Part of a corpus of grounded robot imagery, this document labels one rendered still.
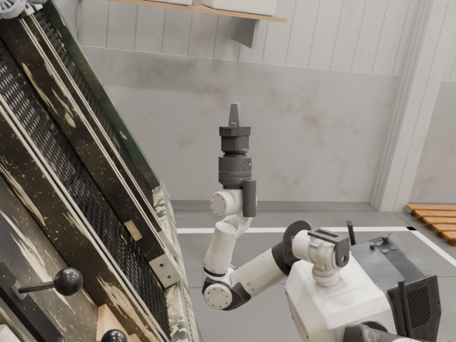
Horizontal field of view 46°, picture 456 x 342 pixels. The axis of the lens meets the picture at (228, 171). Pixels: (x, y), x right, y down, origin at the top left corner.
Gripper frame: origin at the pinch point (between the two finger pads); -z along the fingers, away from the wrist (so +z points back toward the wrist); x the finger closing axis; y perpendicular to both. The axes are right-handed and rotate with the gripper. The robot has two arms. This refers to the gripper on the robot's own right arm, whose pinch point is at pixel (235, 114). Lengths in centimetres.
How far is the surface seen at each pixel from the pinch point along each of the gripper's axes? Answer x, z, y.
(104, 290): 34, 39, 17
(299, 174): -368, 54, 74
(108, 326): 38, 45, 14
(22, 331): 73, 31, 4
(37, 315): 70, 30, 4
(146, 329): 27, 50, 11
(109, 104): -86, -5, 97
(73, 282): 75, 23, -6
